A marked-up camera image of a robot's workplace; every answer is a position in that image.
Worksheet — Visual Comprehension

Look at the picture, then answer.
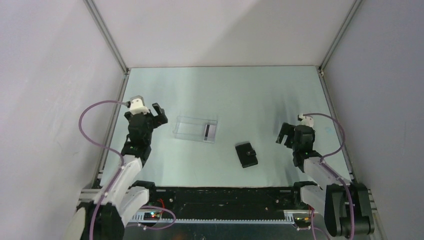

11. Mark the clear plastic card tray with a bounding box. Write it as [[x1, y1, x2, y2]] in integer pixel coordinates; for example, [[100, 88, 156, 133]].
[[173, 116, 218, 144]]

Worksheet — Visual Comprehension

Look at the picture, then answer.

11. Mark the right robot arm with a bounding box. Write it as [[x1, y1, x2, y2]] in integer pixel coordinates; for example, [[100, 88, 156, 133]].
[[276, 122, 375, 239]]

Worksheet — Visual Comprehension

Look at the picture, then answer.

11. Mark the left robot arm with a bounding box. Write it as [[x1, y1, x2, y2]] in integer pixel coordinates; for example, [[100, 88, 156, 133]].
[[78, 96, 168, 240]]

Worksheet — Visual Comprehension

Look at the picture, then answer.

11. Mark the right controller board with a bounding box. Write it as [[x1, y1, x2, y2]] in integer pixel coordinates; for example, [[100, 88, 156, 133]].
[[293, 216, 313, 231]]

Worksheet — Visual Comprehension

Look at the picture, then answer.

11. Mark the controller board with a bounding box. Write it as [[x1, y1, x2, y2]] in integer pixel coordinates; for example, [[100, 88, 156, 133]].
[[142, 211, 162, 223], [293, 216, 313, 231]]

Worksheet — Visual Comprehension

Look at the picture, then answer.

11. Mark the left controller board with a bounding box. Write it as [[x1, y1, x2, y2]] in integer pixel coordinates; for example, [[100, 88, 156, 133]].
[[142, 211, 162, 223]]

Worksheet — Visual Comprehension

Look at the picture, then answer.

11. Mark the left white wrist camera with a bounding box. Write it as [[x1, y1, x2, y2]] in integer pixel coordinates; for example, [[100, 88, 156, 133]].
[[128, 95, 150, 115]]

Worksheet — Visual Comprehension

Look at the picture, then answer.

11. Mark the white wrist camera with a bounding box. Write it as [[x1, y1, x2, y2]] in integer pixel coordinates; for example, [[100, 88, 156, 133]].
[[128, 95, 150, 115], [297, 114, 315, 128]]

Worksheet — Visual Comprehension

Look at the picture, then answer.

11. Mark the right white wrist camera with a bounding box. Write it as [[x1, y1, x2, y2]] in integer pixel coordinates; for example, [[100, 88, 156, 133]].
[[297, 114, 315, 128]]

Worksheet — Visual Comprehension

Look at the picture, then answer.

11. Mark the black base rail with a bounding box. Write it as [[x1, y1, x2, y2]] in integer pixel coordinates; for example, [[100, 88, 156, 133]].
[[147, 186, 312, 222]]

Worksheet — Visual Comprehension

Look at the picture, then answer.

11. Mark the left aluminium frame post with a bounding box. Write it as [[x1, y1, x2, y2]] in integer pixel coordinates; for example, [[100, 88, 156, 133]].
[[82, 0, 130, 75]]

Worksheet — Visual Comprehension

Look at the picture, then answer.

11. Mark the aluminium frame post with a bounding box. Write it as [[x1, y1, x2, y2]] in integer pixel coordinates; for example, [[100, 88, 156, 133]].
[[318, 0, 363, 74], [82, 0, 130, 75]]

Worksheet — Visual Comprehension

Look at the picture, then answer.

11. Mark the right aluminium frame post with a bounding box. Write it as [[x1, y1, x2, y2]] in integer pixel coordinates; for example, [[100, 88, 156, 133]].
[[318, 0, 363, 74]]

